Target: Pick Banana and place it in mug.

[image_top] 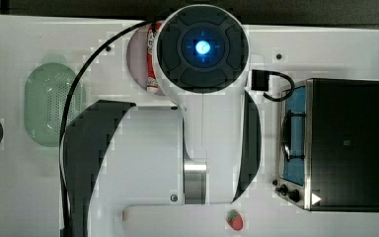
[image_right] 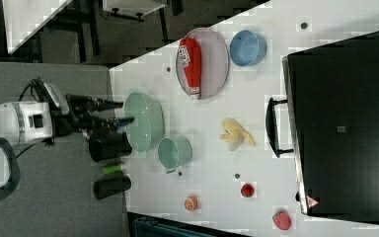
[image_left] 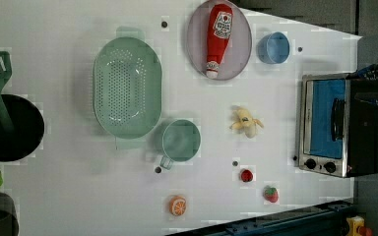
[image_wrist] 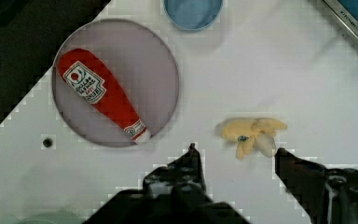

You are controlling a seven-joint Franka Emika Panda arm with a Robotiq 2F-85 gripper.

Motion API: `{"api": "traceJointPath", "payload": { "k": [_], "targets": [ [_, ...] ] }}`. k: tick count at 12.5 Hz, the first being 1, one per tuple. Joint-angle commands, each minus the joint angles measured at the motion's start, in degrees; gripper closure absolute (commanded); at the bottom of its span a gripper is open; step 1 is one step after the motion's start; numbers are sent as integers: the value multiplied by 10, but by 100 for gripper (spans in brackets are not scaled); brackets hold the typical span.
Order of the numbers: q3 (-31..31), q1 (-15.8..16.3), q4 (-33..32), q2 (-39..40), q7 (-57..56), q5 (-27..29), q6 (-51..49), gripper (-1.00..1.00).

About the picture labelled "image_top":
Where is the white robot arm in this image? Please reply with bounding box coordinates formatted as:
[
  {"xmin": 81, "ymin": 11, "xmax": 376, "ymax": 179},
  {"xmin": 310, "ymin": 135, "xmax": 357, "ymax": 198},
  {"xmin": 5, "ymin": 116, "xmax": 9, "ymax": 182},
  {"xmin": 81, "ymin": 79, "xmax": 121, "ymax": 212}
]
[{"xmin": 60, "ymin": 5, "xmax": 261, "ymax": 237}]

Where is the red plush ketchup bottle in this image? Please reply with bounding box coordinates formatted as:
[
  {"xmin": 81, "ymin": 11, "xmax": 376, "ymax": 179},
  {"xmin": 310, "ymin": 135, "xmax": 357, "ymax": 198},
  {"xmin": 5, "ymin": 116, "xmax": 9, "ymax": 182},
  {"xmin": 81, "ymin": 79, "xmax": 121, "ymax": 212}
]
[{"xmin": 146, "ymin": 22, "xmax": 162, "ymax": 94}]

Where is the pink round plate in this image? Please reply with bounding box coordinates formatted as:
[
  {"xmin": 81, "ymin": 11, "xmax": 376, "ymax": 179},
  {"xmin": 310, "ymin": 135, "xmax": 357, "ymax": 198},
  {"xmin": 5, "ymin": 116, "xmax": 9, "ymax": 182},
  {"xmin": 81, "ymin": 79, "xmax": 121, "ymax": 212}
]
[{"xmin": 126, "ymin": 24, "xmax": 164, "ymax": 96}]

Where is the black toaster oven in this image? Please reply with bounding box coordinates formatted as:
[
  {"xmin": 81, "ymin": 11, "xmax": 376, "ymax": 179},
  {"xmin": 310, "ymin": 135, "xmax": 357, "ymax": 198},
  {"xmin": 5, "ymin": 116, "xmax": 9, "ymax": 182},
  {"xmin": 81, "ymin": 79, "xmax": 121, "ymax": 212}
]
[{"xmin": 273, "ymin": 78, "xmax": 379, "ymax": 212}]

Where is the green perforated colander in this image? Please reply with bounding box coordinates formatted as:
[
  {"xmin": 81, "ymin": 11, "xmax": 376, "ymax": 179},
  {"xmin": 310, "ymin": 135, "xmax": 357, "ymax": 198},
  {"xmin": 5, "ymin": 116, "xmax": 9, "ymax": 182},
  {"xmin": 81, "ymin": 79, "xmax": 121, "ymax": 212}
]
[{"xmin": 24, "ymin": 54, "xmax": 76, "ymax": 147}]

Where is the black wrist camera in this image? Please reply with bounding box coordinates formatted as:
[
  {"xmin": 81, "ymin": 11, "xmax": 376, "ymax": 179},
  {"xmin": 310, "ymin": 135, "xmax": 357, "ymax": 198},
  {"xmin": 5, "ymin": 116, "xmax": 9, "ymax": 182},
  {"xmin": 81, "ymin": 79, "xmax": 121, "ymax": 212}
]
[{"xmin": 252, "ymin": 70, "xmax": 269, "ymax": 92}]

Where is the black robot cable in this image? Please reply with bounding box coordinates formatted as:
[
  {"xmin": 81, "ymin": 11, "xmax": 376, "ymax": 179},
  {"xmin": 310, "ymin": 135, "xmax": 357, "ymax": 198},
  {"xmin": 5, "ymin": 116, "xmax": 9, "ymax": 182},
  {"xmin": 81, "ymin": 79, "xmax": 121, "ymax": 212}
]
[{"xmin": 58, "ymin": 20, "xmax": 153, "ymax": 237}]

